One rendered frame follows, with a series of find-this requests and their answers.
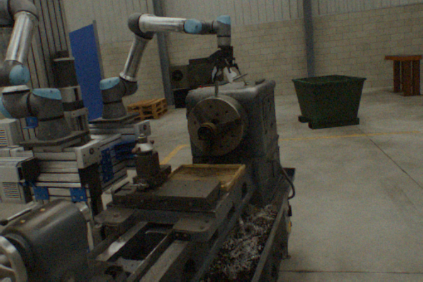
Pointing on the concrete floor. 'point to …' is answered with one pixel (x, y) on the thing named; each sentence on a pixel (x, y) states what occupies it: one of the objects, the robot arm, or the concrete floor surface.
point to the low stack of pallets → (148, 108)
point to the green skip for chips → (329, 100)
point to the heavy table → (406, 73)
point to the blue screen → (89, 67)
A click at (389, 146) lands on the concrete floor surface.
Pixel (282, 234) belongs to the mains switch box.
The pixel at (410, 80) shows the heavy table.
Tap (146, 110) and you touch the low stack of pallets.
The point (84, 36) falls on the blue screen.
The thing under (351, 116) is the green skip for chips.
